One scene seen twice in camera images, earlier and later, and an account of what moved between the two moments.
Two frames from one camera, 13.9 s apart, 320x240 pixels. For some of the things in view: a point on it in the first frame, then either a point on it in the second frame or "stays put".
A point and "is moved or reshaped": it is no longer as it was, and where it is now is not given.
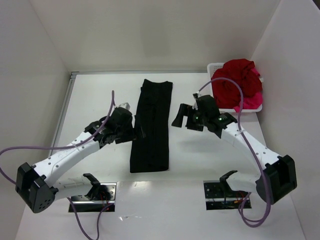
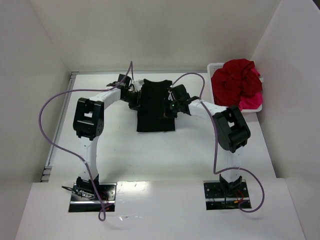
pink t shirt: x=253 y=102 stays put
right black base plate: x=219 y=195 stays put
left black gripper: x=132 y=129 to x=135 y=100
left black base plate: x=100 y=197 stays put
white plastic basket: x=211 y=67 stays put
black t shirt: x=153 y=111 is moved or reshaped
